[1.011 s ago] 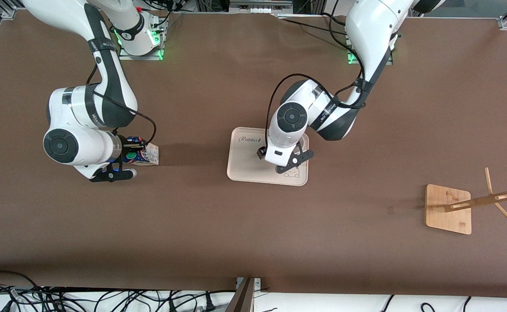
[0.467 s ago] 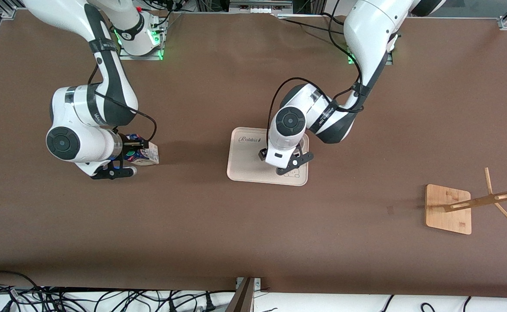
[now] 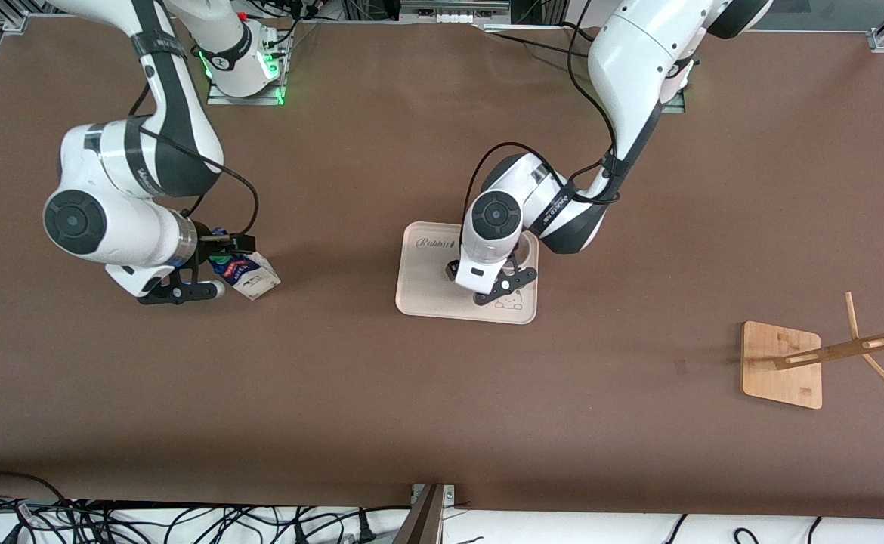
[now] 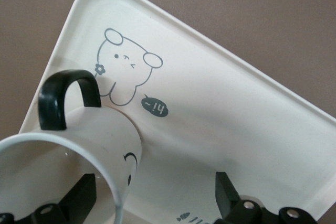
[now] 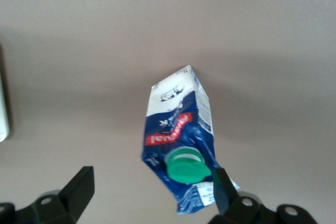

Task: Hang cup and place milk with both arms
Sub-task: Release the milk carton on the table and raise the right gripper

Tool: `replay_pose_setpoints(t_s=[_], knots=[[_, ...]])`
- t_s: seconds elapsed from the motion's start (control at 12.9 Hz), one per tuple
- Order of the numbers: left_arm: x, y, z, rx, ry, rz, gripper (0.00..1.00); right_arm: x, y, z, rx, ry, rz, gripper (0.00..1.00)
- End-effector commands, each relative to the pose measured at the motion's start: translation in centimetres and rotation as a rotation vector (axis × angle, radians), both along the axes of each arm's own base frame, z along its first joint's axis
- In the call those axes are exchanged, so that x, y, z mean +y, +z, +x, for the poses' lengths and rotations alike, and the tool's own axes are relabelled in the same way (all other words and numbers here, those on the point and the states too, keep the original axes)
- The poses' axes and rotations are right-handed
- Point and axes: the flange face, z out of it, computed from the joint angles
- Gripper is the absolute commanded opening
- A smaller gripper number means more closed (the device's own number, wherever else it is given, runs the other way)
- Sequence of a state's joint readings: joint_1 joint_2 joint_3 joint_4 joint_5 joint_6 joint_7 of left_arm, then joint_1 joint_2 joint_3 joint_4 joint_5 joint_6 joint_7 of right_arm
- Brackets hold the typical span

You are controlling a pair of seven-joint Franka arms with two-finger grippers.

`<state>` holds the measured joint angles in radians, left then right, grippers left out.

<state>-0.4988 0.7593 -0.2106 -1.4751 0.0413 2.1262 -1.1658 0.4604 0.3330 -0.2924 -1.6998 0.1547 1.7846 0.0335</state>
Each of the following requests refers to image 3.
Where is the blue white milk carton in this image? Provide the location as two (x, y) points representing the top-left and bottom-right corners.
(208, 227), (283, 302)

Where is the wooden cup rack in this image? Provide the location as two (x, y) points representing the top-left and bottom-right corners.
(741, 292), (884, 410)

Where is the cream rabbit print tray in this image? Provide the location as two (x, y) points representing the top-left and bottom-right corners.
(395, 221), (539, 326)

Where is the white power strip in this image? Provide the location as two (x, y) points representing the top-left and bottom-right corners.
(400, 0), (512, 24)

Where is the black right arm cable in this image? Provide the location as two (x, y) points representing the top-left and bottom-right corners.
(128, 83), (261, 238)

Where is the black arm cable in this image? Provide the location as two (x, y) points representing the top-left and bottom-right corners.
(128, 83), (261, 238)
(460, 0), (626, 229)

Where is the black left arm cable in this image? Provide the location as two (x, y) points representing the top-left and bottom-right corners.
(460, 0), (626, 229)

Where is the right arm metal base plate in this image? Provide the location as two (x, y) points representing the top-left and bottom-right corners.
(206, 74), (286, 107)

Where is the black base supply cable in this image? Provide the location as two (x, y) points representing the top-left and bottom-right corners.
(480, 23), (598, 61)

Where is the metal camera stand post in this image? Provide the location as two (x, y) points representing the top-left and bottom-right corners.
(391, 482), (458, 544)

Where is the long black floor cable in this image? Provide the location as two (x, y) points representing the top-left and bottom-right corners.
(72, 500), (413, 533)

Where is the black looped floor cable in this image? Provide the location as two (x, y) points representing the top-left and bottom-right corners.
(0, 471), (74, 524)

